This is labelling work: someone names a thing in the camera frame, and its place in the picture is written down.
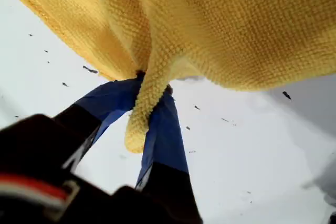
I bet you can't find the yellow square towel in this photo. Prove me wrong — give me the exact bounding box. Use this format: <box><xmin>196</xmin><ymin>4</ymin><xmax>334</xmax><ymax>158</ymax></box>
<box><xmin>0</xmin><ymin>0</ymin><xmax>336</xmax><ymax>154</ymax></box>

